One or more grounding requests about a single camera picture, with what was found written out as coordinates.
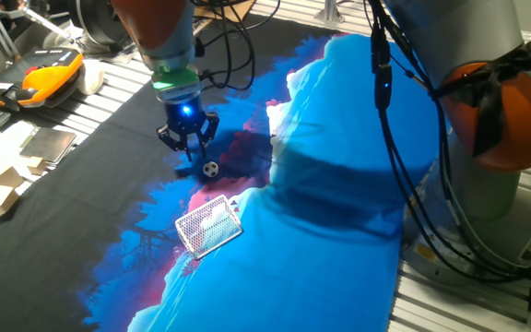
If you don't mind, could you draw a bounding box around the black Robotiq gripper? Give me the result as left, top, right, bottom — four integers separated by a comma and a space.
157, 94, 221, 162

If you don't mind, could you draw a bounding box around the white rounded plastic object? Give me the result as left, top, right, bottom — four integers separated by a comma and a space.
77, 59, 106, 97

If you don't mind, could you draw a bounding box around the cardboard box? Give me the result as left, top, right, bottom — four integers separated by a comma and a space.
195, 0, 255, 22

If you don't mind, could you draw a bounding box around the dark notebook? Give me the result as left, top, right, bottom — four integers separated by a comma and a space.
19, 127, 78, 165

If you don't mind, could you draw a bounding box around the small wooden block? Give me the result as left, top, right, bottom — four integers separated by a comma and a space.
26, 156, 49, 177

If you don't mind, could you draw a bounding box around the orange black teach pendant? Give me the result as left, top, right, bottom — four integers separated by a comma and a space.
0, 47, 86, 113

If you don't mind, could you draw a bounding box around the printed landscape cloth mat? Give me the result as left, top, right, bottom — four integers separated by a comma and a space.
0, 13, 441, 332

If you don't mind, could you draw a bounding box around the white paper sheet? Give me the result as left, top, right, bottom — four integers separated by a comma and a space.
0, 120, 41, 185

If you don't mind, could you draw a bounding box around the green gripper mount plate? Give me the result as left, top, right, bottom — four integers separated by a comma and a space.
150, 67, 201, 92

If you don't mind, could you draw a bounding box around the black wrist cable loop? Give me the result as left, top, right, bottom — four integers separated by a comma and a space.
190, 0, 282, 92

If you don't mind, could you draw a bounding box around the silver wire mesh basket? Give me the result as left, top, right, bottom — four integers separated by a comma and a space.
174, 194, 244, 261

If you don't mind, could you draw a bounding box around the black round cable spool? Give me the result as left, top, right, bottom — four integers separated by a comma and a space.
66, 0, 133, 47

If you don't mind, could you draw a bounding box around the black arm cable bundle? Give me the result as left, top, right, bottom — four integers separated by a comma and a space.
365, 0, 531, 283

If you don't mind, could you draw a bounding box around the black ribbon strap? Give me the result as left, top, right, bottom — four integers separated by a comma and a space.
433, 41, 531, 158

